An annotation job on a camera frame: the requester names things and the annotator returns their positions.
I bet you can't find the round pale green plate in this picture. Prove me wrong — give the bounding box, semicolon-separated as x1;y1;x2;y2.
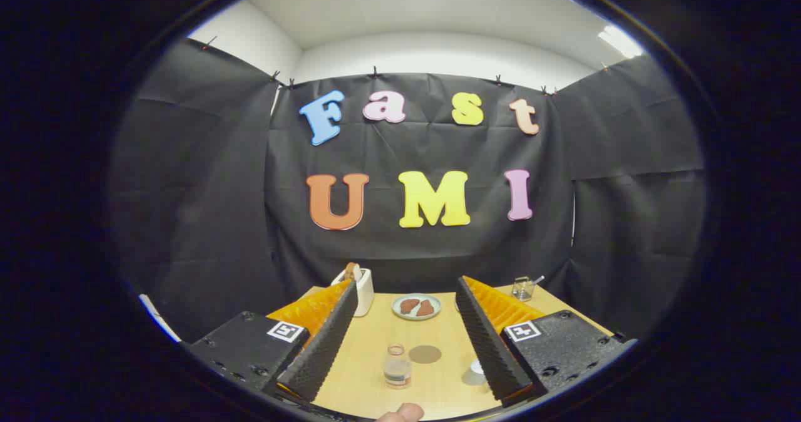
392;293;442;321

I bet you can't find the clear plastic juice bottle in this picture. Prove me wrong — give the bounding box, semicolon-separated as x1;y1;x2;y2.
384;344;412;389

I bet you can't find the wooden table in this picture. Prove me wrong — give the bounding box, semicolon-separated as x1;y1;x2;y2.
300;283;614;421

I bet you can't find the white square container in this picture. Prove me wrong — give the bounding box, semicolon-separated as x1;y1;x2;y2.
331;268;375;317

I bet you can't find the small ceiling light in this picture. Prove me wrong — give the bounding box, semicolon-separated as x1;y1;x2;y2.
598;25;645;59

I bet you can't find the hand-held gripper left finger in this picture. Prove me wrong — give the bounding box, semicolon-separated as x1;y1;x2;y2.
185;278;359;404

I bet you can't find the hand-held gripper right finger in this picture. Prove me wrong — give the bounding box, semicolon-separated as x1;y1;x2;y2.
455;275;638;408

